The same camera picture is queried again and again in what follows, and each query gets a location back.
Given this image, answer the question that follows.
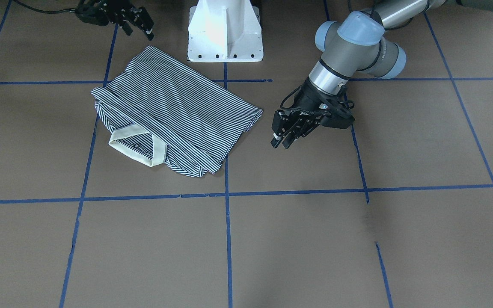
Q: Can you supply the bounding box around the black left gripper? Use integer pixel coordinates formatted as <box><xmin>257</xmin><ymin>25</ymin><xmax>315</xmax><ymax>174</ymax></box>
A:
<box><xmin>271</xmin><ymin>78</ymin><xmax>355</xmax><ymax>149</ymax></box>

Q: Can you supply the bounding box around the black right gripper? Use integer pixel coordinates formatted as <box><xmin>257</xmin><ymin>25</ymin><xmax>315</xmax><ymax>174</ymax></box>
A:
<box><xmin>74</xmin><ymin>0</ymin><xmax>154</xmax><ymax>41</ymax></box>

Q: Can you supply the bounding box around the striped polo shirt white collar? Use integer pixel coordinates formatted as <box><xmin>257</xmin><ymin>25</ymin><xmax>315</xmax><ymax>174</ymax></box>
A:
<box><xmin>91</xmin><ymin>46</ymin><xmax>263</xmax><ymax>178</ymax></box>

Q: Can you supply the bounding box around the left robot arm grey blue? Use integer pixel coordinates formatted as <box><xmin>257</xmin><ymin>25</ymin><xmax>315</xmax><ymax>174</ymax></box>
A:
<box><xmin>270</xmin><ymin>0</ymin><xmax>493</xmax><ymax>148</ymax></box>

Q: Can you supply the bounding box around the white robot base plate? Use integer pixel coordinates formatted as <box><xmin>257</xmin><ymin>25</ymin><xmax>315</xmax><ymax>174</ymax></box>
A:
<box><xmin>187</xmin><ymin>0</ymin><xmax>264</xmax><ymax>63</ymax></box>

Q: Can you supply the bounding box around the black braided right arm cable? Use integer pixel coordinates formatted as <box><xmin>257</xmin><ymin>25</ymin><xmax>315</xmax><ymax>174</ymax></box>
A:
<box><xmin>11</xmin><ymin>0</ymin><xmax>80</xmax><ymax>15</ymax></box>

